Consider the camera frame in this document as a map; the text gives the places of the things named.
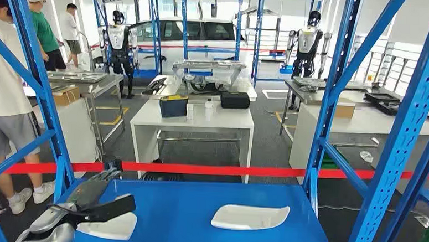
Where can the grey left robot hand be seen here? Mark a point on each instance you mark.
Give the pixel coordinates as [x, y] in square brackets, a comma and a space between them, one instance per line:
[85, 194]

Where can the white plastic car part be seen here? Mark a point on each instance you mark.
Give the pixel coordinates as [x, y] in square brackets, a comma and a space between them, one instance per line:
[117, 227]
[250, 217]

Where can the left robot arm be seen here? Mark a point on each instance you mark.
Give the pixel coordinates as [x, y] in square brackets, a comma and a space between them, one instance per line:
[56, 236]

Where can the steel workbench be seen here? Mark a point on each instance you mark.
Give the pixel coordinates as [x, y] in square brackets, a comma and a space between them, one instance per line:
[110, 81]

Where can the stamped metal part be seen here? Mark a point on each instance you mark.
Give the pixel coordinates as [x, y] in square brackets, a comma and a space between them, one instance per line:
[308, 83]

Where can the black round stool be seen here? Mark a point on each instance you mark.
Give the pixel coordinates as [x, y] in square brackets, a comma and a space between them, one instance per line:
[160, 177]

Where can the cardboard box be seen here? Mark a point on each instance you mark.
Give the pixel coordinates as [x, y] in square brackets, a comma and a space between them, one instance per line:
[67, 97]
[345, 110]

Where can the blue yellow tool bag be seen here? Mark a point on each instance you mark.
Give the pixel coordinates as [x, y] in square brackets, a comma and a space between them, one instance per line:
[173, 107]

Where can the black plastic tray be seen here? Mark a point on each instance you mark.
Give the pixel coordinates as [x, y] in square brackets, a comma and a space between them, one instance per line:
[389, 107]
[154, 85]
[381, 96]

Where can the red barrier tape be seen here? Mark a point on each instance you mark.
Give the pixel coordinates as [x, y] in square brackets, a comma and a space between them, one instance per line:
[215, 169]

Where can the small white carton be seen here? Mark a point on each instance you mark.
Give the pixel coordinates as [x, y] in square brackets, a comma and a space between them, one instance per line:
[190, 111]

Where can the white plastic bottle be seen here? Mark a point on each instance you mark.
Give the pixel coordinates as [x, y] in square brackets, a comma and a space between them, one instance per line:
[208, 110]

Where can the person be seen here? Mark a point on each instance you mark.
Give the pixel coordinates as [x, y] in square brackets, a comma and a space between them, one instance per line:
[43, 30]
[70, 28]
[0, 68]

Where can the black white humanoid robot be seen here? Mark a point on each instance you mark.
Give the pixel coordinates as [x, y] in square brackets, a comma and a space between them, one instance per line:
[118, 38]
[307, 40]

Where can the white car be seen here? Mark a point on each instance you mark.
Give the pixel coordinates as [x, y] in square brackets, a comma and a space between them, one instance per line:
[168, 50]

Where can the black carry case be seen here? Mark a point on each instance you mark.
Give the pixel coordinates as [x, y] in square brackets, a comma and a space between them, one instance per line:
[235, 100]

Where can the stamped metal panel on stand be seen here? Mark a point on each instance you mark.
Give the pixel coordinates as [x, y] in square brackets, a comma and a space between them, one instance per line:
[210, 65]

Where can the low white table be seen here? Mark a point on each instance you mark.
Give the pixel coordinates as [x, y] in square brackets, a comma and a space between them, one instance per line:
[245, 88]

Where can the blue plastic crate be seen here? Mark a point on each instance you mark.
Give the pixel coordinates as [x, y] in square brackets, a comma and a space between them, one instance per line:
[286, 69]

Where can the steel table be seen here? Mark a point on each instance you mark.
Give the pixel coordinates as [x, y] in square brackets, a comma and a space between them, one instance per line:
[311, 97]

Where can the clear plastic bag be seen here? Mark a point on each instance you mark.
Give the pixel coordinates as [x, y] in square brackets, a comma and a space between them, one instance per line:
[366, 156]

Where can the white metal railing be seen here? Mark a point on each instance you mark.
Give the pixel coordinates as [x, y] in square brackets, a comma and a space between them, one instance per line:
[397, 67]

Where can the metal floor socket plate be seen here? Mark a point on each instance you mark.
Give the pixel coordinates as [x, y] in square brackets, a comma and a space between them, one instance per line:
[422, 221]

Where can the black barrier post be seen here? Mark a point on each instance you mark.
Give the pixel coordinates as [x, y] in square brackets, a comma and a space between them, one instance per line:
[111, 160]

